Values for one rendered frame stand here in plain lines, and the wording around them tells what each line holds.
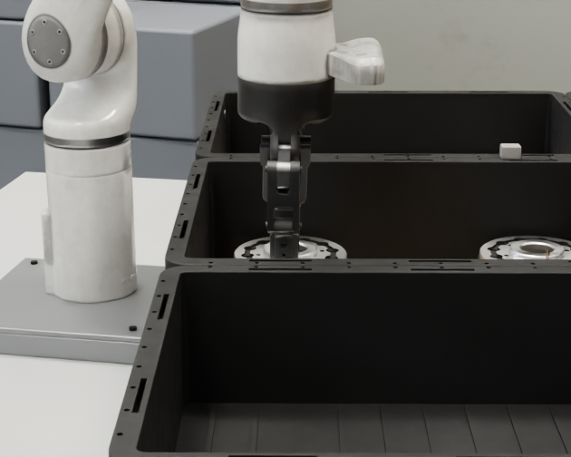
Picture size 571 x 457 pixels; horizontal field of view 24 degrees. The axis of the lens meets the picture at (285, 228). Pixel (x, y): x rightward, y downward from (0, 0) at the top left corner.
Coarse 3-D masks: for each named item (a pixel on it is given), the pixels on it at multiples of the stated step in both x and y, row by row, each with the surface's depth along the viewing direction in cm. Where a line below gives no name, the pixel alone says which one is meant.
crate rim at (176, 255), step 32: (224, 160) 122; (256, 160) 122; (320, 160) 122; (352, 160) 122; (384, 160) 122; (416, 160) 122; (448, 160) 122; (480, 160) 122; (512, 160) 122; (544, 160) 122; (192, 192) 112; (192, 224) 104
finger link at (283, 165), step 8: (280, 144) 100; (288, 144) 100; (280, 152) 99; (288, 152) 99; (280, 160) 98; (288, 160) 98; (280, 168) 97; (288, 168) 97; (280, 176) 97; (288, 176) 97; (280, 184) 97; (288, 184) 97
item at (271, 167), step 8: (272, 160) 97; (272, 168) 97; (296, 168) 97; (272, 176) 97; (296, 176) 97; (272, 184) 97; (296, 184) 97; (272, 192) 98; (280, 192) 98; (288, 192) 98; (296, 192) 98; (272, 200) 98; (280, 200) 98; (288, 200) 98; (296, 200) 98; (272, 208) 98; (296, 208) 98; (272, 216) 99; (296, 216) 99; (272, 224) 99; (296, 224) 99; (272, 232) 100; (296, 232) 100
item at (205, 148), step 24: (216, 96) 148; (336, 96) 150; (360, 96) 150; (384, 96) 150; (408, 96) 150; (432, 96) 150; (456, 96) 150; (480, 96) 150; (504, 96) 150; (528, 96) 150; (552, 96) 149; (216, 120) 137
